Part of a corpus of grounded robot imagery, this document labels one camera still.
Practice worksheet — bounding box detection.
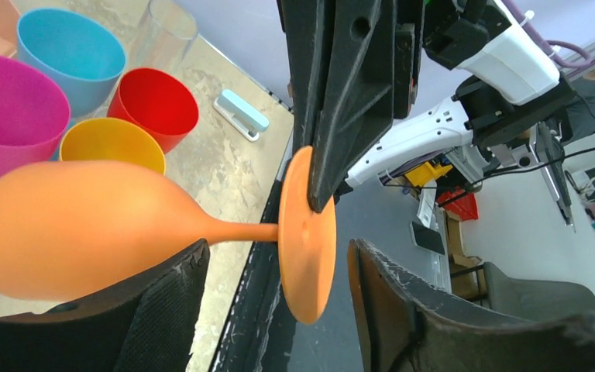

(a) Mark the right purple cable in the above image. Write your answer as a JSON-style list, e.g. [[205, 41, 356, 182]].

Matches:
[[500, 0, 593, 71]]

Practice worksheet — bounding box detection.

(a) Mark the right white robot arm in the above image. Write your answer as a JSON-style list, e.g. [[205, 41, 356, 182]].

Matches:
[[277, 1, 574, 212]]

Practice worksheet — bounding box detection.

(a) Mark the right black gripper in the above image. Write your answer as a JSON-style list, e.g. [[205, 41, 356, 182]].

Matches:
[[279, 0, 463, 214]]

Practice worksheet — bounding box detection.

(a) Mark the clear wine glass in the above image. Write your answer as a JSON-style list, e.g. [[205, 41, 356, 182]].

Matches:
[[129, 0, 198, 74]]

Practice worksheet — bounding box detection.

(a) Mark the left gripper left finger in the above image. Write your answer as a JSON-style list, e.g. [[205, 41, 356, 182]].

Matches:
[[0, 240, 210, 371]]

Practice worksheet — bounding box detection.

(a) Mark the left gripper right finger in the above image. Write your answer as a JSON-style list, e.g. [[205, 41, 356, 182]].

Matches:
[[347, 239, 595, 371]]

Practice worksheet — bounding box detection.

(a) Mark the magenta plastic wine glass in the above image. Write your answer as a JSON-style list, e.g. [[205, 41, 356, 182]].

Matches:
[[0, 56, 71, 177]]

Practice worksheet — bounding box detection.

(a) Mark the red plastic wine glass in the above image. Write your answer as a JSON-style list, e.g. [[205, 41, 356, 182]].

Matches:
[[107, 67, 200, 153]]

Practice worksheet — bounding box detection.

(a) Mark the orange plastic wine glass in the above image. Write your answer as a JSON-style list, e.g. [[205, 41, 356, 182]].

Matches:
[[0, 146, 337, 324]]

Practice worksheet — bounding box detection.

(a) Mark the light blue wine glass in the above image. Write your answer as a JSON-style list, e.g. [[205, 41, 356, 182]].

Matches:
[[16, 8, 127, 118]]

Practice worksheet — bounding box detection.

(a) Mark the yellow plastic wine glass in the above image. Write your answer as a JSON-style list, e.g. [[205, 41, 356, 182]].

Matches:
[[57, 117, 167, 174]]

